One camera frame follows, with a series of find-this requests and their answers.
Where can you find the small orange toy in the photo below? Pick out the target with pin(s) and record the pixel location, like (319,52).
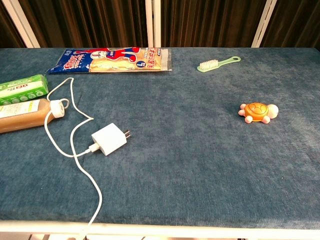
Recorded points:
(256,111)

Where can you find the blue table cloth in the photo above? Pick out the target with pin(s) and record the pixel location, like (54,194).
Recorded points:
(175,162)

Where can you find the white charger adapter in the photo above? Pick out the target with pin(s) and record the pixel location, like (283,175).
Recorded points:
(107,138)

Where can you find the rubber glove package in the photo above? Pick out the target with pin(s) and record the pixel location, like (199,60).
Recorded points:
(112,60)

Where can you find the dark pleated curtain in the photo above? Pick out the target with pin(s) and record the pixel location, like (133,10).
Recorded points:
(100,22)

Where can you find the brown liquid bottle white cap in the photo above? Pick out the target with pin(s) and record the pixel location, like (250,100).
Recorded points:
(25,116)

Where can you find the green wet wipes pack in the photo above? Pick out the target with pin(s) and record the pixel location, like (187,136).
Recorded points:
(22,88)

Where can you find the white frame post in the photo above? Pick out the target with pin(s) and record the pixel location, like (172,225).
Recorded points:
(263,25)
(153,25)
(21,25)

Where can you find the white table frame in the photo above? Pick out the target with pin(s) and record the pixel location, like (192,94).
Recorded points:
(200,228)

